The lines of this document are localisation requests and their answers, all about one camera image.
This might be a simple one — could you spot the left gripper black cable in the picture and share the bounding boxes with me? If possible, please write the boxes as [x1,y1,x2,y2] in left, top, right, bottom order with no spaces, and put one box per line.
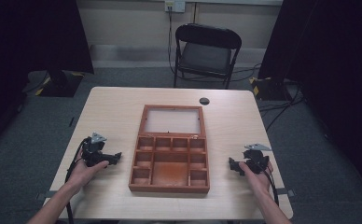
[64,137,91,224]

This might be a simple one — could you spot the black stand base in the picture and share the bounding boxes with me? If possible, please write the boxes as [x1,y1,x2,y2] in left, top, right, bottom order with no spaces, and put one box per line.
[38,69,86,98]
[249,76,293,102]

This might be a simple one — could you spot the white wall outlet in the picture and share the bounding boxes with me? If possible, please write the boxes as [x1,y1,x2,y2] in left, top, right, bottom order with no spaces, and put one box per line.
[164,0,187,14]

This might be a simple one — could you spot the wooden compartment box with lid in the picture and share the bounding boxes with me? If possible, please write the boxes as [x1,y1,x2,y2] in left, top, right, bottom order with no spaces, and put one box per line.
[128,104,211,194]

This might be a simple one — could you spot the person's left hand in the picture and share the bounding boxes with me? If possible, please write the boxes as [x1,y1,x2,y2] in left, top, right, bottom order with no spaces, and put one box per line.
[65,148,110,193]

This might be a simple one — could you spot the grey table strap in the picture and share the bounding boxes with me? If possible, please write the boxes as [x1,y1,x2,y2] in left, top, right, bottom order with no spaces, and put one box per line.
[275,188,297,198]
[35,189,60,202]

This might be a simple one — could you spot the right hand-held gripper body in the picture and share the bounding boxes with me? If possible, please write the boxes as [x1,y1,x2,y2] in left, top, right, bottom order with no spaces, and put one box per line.
[242,143,273,175]

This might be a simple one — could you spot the black curtain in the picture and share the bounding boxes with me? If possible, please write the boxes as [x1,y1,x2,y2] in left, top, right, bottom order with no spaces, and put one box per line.
[258,0,362,201]
[0,0,95,157]

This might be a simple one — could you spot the black floor cables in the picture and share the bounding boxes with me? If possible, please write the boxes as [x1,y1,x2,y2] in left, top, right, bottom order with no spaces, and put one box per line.
[258,81,306,133]

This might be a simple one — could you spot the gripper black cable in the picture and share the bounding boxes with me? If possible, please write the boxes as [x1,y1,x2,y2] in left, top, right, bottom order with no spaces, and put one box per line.
[64,137,91,224]
[261,167,280,207]

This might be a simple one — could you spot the person's right hand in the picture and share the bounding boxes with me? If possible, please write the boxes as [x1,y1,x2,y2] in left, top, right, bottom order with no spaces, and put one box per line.
[238,161,274,196]

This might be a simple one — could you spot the black folding chair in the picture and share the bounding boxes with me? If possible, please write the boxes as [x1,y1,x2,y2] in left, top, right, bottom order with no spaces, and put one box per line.
[173,22,244,91]

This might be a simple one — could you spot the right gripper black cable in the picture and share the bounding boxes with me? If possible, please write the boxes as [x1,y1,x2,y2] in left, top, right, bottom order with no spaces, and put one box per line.
[261,167,280,207]

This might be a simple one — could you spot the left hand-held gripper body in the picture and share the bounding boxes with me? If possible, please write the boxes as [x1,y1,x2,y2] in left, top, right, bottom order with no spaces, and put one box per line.
[81,132,112,168]

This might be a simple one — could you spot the black wall outlet cable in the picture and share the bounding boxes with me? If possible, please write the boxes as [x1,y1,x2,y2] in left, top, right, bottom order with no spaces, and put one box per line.
[167,7,178,77]

